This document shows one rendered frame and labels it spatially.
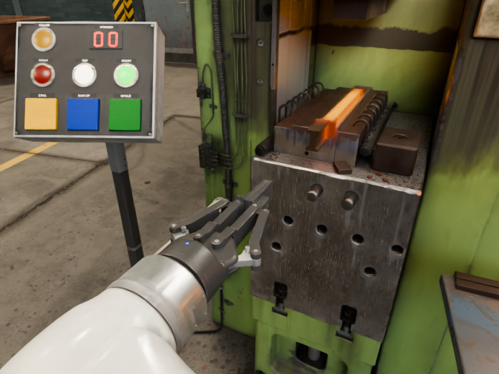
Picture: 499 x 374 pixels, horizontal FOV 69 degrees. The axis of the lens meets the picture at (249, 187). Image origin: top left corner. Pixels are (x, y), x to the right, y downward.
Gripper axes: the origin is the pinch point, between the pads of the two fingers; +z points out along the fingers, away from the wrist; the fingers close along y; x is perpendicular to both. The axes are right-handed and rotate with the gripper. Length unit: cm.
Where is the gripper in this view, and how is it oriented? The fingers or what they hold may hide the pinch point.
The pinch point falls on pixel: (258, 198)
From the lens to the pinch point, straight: 54.1
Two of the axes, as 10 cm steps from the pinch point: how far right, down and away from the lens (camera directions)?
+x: 0.0, -8.8, -4.8
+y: 8.9, 2.1, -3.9
